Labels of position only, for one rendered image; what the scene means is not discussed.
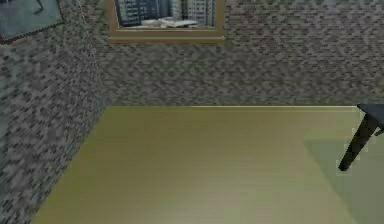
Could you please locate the wooden framed window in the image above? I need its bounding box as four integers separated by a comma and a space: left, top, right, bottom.
103, 0, 228, 45

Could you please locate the dark framed wall picture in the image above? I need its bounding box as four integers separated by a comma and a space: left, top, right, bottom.
0, 0, 66, 45

